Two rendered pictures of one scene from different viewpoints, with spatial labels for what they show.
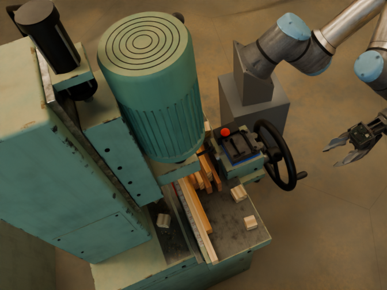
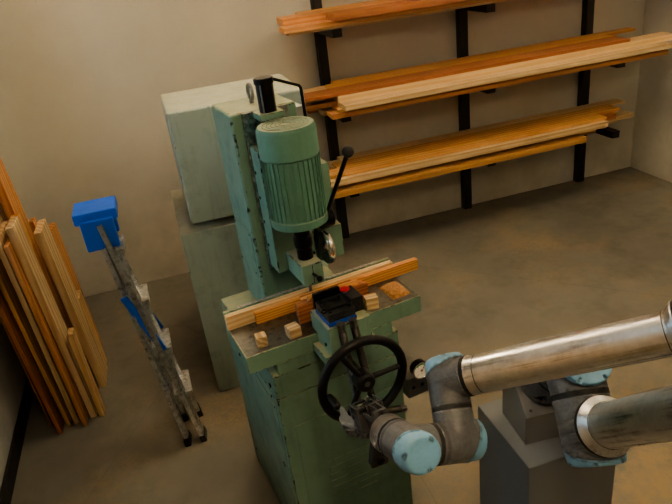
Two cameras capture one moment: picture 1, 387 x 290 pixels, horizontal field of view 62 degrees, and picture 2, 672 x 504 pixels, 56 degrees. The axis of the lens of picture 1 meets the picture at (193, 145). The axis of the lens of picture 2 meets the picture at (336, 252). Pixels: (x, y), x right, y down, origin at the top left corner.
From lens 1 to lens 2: 1.75 m
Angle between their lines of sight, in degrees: 62
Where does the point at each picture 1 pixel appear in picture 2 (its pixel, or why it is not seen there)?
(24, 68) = not seen: hidden behind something
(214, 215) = (274, 323)
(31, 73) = not seen: hidden behind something
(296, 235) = not seen: outside the picture
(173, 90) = (262, 149)
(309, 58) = (561, 415)
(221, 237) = (251, 329)
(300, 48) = (557, 384)
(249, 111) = (495, 420)
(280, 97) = (536, 455)
